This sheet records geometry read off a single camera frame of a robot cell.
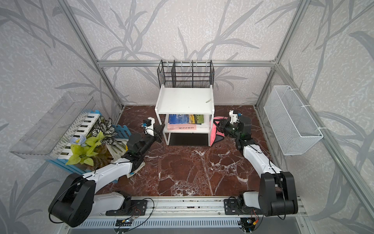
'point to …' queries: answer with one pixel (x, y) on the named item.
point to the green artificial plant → (82, 149)
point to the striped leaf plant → (105, 127)
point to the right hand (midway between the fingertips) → (212, 120)
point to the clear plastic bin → (48, 138)
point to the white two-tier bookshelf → (185, 110)
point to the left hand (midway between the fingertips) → (162, 123)
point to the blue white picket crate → (82, 129)
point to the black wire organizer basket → (186, 73)
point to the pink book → (181, 126)
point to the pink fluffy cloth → (215, 135)
